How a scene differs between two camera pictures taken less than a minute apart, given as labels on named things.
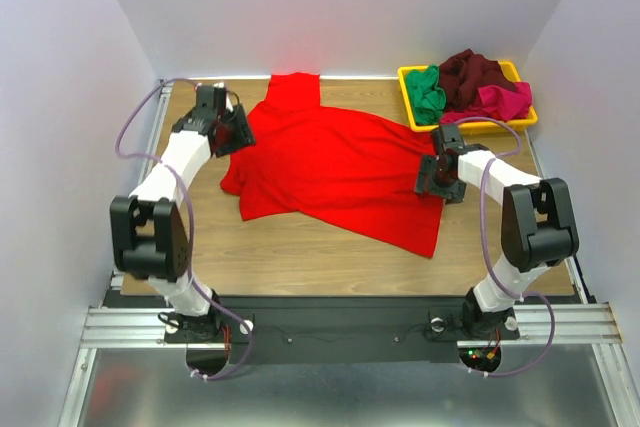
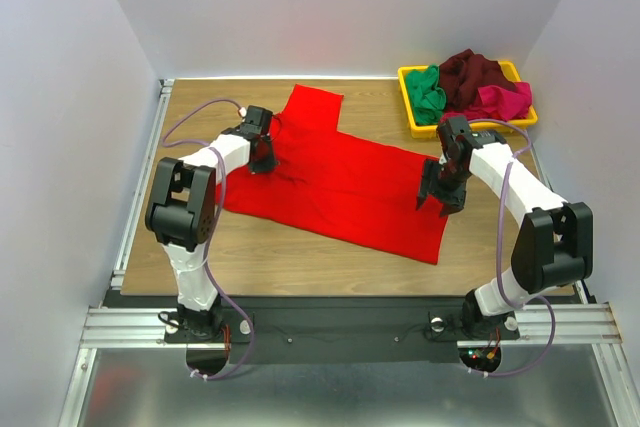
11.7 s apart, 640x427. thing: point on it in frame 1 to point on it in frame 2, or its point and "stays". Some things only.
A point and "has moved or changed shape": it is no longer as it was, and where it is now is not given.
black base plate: (327, 329) stays
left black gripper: (244, 136) to (268, 166)
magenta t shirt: (497, 103) stays
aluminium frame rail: (123, 325) stays
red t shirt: (343, 170) has moved or changed shape
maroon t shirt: (462, 75) stays
